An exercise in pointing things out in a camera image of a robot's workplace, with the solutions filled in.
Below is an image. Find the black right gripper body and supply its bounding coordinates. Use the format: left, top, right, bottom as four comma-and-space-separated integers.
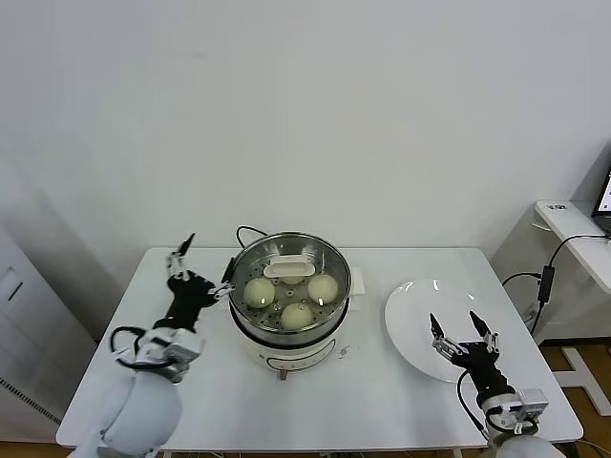
451, 341, 510, 396

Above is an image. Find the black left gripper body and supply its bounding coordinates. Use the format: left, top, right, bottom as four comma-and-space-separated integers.
161, 269, 216, 334

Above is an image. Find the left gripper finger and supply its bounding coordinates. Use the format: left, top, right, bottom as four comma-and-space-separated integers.
207, 257, 238, 301
165, 232, 198, 282

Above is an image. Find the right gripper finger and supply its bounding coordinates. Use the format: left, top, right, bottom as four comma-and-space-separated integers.
428, 313, 467, 359
469, 311, 501, 357

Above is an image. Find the glass lid with white handle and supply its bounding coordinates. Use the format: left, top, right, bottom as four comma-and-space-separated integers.
226, 232, 353, 335

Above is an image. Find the stainless steel steamer basket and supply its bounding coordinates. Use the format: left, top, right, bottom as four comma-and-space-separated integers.
225, 231, 352, 347

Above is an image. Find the white round plate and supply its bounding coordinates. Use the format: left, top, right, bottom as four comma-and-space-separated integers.
384, 279, 504, 384

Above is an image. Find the cream electric cooker pot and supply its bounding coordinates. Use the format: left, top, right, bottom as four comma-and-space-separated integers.
212, 266, 368, 382

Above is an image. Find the white side desk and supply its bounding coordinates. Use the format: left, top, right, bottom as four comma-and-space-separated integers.
533, 198, 611, 416

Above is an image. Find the open laptop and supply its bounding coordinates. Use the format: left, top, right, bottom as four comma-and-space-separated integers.
590, 161, 611, 236

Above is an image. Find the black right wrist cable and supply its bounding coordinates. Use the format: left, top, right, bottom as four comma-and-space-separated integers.
456, 371, 491, 440

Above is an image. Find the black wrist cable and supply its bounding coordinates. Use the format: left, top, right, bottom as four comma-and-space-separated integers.
110, 326, 173, 371
456, 371, 491, 440

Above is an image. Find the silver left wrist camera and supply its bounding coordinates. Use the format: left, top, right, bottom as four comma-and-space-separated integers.
137, 328, 205, 371

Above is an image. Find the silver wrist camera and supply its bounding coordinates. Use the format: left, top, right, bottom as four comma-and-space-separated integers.
137, 328, 205, 371
513, 388, 549, 420

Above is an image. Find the black cooker power cord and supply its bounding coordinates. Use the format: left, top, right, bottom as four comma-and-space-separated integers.
235, 224, 268, 249

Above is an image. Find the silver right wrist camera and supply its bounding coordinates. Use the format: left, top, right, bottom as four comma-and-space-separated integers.
513, 388, 549, 420

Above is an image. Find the black adapter cable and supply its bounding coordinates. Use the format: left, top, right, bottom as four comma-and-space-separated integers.
499, 232, 611, 338

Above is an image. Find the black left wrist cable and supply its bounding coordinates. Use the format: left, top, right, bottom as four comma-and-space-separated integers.
110, 326, 173, 371

